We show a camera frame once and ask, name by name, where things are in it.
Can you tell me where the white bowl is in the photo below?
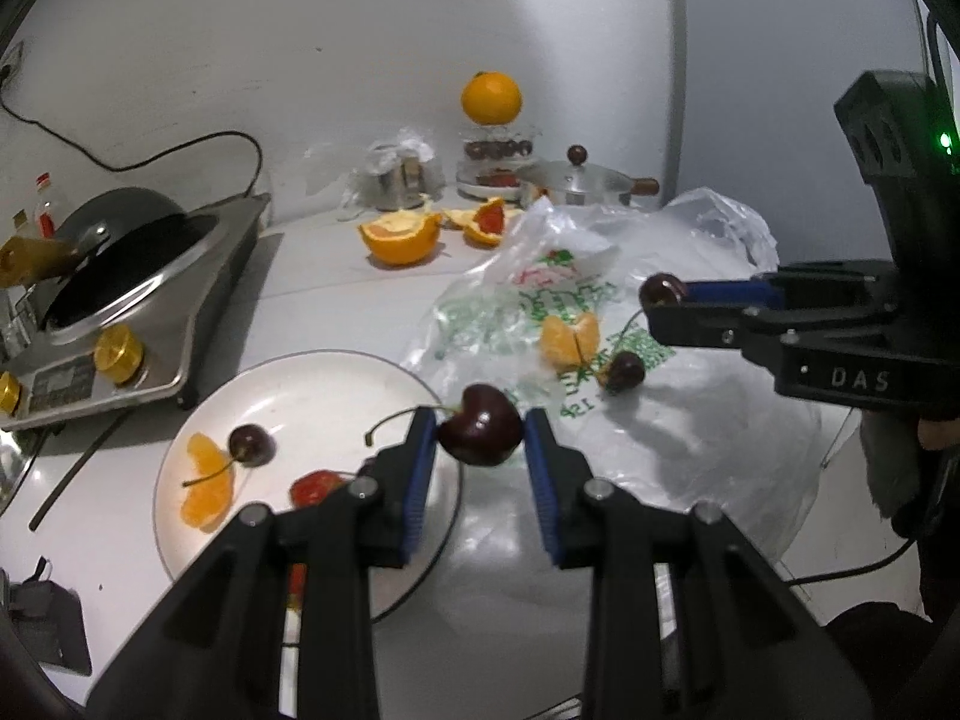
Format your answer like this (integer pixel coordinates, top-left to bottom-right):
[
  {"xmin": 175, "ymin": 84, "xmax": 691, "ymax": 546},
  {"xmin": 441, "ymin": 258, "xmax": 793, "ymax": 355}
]
[{"xmin": 456, "ymin": 161, "xmax": 530, "ymax": 202}]

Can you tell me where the white plate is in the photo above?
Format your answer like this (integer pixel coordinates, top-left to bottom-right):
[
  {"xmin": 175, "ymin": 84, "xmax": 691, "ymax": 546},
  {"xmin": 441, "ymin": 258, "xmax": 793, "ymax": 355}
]
[{"xmin": 152, "ymin": 349, "xmax": 464, "ymax": 623}]

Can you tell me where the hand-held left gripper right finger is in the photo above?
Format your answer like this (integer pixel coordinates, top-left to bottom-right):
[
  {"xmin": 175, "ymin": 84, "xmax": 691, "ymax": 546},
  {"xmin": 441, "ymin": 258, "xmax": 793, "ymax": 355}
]
[{"xmin": 523, "ymin": 409, "xmax": 875, "ymax": 720}]

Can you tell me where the glass jar of cherries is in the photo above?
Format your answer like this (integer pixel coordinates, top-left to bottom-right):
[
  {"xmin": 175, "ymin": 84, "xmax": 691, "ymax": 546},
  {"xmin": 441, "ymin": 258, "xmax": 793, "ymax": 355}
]
[{"xmin": 459, "ymin": 124, "xmax": 535, "ymax": 166}]

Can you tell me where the whole orange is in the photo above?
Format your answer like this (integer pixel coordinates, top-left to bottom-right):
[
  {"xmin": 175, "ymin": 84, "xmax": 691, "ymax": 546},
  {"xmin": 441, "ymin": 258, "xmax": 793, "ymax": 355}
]
[{"xmin": 460, "ymin": 71, "xmax": 523, "ymax": 126}]

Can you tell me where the steel pot with lid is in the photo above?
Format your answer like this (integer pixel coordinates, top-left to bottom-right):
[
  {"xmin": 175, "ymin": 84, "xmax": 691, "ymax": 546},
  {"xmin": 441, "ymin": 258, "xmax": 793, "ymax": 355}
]
[{"xmin": 517, "ymin": 144, "xmax": 661, "ymax": 209}]

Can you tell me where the black wok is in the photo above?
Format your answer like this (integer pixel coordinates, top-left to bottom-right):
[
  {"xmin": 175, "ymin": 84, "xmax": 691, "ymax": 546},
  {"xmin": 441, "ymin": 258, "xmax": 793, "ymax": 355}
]
[{"xmin": 0, "ymin": 187, "xmax": 226, "ymax": 331}]

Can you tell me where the steel induction stove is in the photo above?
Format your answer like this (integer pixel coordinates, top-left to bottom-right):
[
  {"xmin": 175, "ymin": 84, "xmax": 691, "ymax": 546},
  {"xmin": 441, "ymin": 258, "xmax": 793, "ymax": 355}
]
[{"xmin": 0, "ymin": 191, "xmax": 272, "ymax": 432}]

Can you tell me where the person's right forearm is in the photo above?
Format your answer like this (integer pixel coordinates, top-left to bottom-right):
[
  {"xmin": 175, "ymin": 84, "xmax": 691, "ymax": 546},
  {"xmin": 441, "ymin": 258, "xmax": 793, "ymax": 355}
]
[{"xmin": 859, "ymin": 409, "xmax": 960, "ymax": 541}]

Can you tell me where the red-capped bottle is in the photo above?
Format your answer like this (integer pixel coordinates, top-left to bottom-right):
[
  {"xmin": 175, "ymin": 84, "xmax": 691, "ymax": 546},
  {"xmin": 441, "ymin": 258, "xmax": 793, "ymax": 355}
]
[{"xmin": 34, "ymin": 174, "xmax": 68, "ymax": 241}]

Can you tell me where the clear printed plastic bag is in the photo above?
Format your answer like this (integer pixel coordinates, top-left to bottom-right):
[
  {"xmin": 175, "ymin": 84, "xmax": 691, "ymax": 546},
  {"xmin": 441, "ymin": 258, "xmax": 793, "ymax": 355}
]
[{"xmin": 401, "ymin": 187, "xmax": 826, "ymax": 578}]

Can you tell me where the dark red cherry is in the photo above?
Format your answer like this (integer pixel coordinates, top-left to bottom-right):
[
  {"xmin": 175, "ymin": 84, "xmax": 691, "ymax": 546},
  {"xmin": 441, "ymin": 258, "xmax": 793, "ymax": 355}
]
[
  {"xmin": 639, "ymin": 274, "xmax": 685, "ymax": 310},
  {"xmin": 365, "ymin": 384, "xmax": 526, "ymax": 468},
  {"xmin": 182, "ymin": 424, "xmax": 277, "ymax": 487},
  {"xmin": 600, "ymin": 322, "xmax": 650, "ymax": 395}
]

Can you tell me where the black rod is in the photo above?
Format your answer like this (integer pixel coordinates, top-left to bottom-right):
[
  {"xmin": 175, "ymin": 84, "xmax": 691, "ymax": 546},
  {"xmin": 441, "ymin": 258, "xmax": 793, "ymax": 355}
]
[{"xmin": 28, "ymin": 412, "xmax": 132, "ymax": 533}]

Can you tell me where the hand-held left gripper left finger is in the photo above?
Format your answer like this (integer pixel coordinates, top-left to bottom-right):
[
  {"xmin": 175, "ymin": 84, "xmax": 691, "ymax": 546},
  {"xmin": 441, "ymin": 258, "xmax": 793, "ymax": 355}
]
[{"xmin": 86, "ymin": 405, "xmax": 440, "ymax": 720}]

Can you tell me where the plastic-wrapped metal cup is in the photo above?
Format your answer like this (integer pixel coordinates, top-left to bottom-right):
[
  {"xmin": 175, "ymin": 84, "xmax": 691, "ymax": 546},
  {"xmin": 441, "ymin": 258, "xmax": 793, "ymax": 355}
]
[{"xmin": 341, "ymin": 127, "xmax": 443, "ymax": 222}]

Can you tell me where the orange peel half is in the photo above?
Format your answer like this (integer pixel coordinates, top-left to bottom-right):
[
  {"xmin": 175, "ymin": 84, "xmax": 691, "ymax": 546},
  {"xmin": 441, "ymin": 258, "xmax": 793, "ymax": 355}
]
[{"xmin": 356, "ymin": 206, "xmax": 443, "ymax": 269}]

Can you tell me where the black power cable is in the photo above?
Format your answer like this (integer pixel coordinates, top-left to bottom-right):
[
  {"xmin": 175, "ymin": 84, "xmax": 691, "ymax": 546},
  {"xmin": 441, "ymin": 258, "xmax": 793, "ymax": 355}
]
[{"xmin": 0, "ymin": 101, "xmax": 263, "ymax": 196}]

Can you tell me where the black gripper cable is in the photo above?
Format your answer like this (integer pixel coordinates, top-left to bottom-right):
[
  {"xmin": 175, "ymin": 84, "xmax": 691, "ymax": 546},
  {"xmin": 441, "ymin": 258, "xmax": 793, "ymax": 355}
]
[{"xmin": 787, "ymin": 517, "xmax": 931, "ymax": 586}]

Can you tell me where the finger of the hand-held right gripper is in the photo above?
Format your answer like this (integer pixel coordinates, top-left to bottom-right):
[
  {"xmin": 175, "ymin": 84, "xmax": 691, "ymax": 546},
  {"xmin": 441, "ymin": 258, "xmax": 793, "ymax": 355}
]
[
  {"xmin": 646, "ymin": 300, "xmax": 893, "ymax": 362},
  {"xmin": 675, "ymin": 261, "xmax": 901, "ymax": 316}
]

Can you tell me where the peeled orange segment chunk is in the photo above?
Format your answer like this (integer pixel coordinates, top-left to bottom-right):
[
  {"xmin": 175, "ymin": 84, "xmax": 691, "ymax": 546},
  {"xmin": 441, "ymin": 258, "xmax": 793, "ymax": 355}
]
[
  {"xmin": 180, "ymin": 431, "xmax": 239, "ymax": 533},
  {"xmin": 540, "ymin": 313, "xmax": 602, "ymax": 372}
]

